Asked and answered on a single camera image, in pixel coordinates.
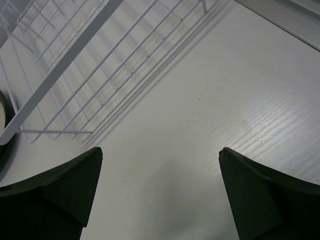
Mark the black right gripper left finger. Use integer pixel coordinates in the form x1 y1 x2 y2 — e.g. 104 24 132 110
0 147 103 240

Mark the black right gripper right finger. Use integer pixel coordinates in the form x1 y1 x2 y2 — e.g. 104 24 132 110
218 147 320 240

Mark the grey rimmed beige plate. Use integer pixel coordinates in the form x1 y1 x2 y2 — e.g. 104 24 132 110
0 91 8 161

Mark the white wire dish rack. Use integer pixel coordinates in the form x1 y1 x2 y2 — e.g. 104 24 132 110
0 0 213 145

